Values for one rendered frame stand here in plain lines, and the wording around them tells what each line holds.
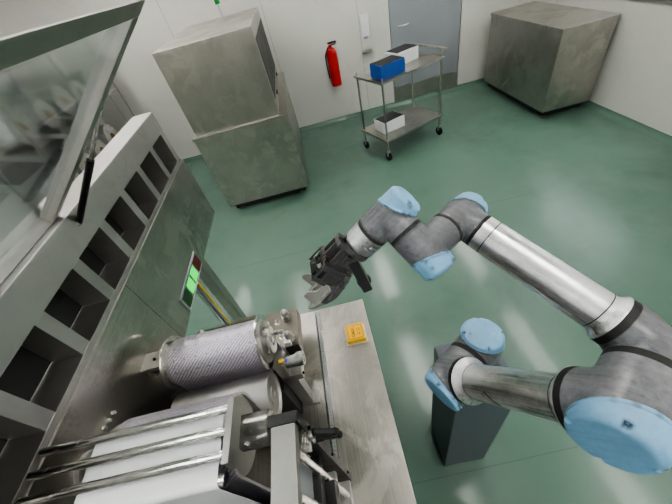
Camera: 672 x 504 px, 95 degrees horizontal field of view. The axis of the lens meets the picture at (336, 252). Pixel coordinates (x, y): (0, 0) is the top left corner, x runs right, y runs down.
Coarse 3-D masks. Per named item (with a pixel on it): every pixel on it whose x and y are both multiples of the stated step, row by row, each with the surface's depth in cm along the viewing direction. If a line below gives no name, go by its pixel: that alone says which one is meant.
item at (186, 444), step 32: (192, 416) 53; (64, 448) 53; (96, 448) 54; (128, 448) 51; (160, 448) 50; (192, 448) 51; (224, 448) 48; (32, 480) 51; (96, 480) 49; (128, 480) 48; (160, 480) 48
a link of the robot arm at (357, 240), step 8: (352, 232) 65; (360, 232) 63; (352, 240) 64; (360, 240) 64; (368, 240) 63; (352, 248) 65; (360, 248) 64; (368, 248) 64; (376, 248) 65; (368, 256) 66
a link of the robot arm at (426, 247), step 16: (416, 224) 60; (432, 224) 62; (448, 224) 61; (400, 240) 60; (416, 240) 59; (432, 240) 59; (448, 240) 60; (416, 256) 59; (432, 256) 58; (448, 256) 59; (432, 272) 59
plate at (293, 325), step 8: (296, 312) 116; (248, 320) 118; (272, 320) 116; (280, 320) 115; (288, 320) 115; (296, 320) 114; (216, 328) 119; (280, 328) 113; (288, 328) 112; (296, 328) 111; (280, 336) 111; (296, 336) 109; (280, 344) 108; (296, 344) 107; (288, 352) 109
